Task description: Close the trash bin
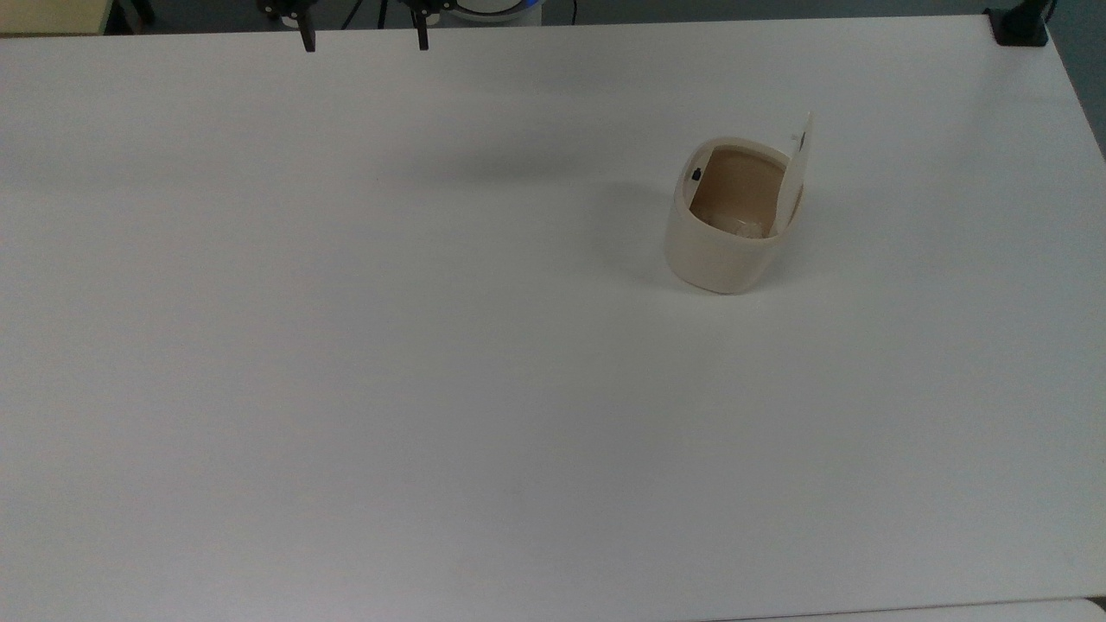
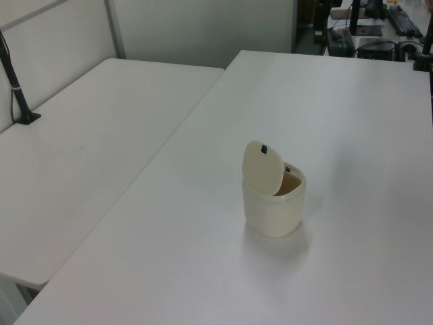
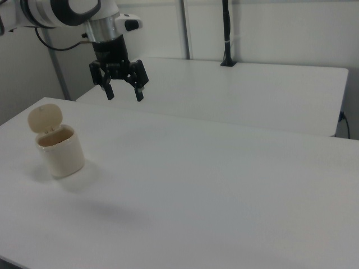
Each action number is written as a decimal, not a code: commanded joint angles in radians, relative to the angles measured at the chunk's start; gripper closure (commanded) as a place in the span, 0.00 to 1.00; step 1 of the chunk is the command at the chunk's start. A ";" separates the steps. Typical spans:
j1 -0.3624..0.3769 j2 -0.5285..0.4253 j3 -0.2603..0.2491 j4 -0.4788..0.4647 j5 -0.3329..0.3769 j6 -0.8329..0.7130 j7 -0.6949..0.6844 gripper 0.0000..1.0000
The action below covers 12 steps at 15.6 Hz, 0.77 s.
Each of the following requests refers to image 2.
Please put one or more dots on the black table clamp mount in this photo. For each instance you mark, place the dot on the black table clamp mount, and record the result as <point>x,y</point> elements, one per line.
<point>423,61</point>

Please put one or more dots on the dark upright tower case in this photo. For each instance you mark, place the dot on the dark upright tower case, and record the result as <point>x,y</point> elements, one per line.
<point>321,20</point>

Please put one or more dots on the black flat box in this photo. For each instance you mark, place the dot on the black flat box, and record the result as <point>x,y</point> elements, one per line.
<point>375,50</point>

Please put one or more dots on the black computer keyboard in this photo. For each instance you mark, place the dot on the black computer keyboard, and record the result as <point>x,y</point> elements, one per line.
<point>404,20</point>

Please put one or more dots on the cream plastic trash bin body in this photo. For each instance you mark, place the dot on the cream plastic trash bin body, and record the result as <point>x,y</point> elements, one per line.
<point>270,216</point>

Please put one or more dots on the cream trash bin lid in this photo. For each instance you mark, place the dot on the cream trash bin lid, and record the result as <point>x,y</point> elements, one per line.
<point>262,172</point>

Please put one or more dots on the black device with green spot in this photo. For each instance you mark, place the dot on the black device with green spot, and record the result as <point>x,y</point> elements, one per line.
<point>340,42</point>

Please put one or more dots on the brown cardboard sheet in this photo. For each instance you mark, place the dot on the brown cardboard sheet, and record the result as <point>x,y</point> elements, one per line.
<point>341,13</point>

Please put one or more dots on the black monitor stand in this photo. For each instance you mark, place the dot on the black monitor stand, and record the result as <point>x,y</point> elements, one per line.
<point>358,17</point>

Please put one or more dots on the black camera stand pole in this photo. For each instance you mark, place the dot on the black camera stand pole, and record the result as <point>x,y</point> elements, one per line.
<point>15,84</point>

